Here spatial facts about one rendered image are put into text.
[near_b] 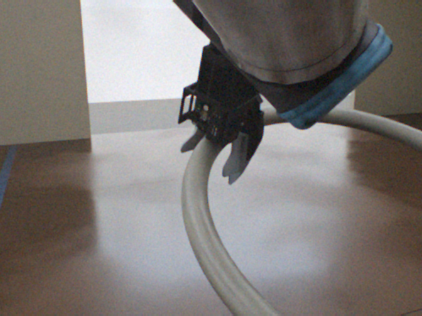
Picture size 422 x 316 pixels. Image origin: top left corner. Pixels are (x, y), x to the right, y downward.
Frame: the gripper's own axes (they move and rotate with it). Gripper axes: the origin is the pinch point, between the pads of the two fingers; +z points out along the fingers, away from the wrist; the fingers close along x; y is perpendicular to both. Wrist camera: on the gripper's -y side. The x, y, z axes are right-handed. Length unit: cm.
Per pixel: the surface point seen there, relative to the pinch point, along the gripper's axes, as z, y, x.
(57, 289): 177, -47, -102
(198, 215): -7.5, 17.5, 7.5
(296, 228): 178, -196, -19
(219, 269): -7.3, 21.5, 12.9
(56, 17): 170, -302, -416
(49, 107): 276, -264, -389
